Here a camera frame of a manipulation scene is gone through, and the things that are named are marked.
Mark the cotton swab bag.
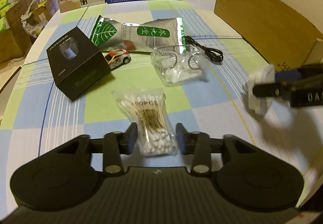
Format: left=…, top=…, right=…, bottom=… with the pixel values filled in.
left=112, top=89, right=177, bottom=157

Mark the clear plastic swab box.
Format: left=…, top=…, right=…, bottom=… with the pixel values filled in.
left=151, top=45, right=209, bottom=87

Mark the white power adapter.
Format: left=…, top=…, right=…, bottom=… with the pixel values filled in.
left=245, top=65, right=275, bottom=116

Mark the black shaver box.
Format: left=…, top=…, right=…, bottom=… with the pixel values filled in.
left=47, top=27, right=111, bottom=101

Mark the black cable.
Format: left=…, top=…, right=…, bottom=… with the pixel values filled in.
left=183, top=35, right=224, bottom=65

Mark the brown cardboard box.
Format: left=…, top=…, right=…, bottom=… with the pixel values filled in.
left=215, top=0, right=322, bottom=72

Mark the trash bin with bag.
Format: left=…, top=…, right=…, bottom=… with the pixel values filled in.
left=21, top=0, right=54, bottom=38

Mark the silver green tea bag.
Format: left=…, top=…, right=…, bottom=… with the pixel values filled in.
left=90, top=16, right=186, bottom=54

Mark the checkered bed sheet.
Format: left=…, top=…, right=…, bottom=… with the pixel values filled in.
left=0, top=0, right=314, bottom=212

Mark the cardboard box with tissues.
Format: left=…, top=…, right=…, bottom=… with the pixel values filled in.
left=0, top=0, right=32, bottom=63

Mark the red white toy car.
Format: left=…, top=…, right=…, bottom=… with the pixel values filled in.
left=102, top=49, right=131, bottom=70

